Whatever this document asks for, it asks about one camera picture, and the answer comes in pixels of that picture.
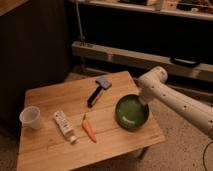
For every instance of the green ceramic bowl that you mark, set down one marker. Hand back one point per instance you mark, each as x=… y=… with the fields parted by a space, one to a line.
x=130 y=114

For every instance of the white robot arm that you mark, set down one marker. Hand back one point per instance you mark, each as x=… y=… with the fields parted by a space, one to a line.
x=152 y=86

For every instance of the orange carrot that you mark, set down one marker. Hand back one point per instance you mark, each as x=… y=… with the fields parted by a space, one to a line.
x=86 y=126

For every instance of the metal vertical pole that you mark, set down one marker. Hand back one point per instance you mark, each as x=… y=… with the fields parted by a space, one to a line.
x=82 y=38

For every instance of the wooden table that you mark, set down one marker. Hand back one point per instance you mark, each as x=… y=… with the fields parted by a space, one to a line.
x=47 y=149

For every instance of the white tube of cream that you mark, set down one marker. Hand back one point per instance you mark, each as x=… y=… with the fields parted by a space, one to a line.
x=65 y=126

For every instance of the white plastic cup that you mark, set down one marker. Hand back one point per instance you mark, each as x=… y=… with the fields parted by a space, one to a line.
x=31 y=117

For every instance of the metal shelf rail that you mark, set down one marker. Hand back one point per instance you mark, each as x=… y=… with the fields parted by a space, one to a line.
x=202 y=72

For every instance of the black handle on shelf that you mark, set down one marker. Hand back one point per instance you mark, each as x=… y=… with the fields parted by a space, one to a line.
x=185 y=63

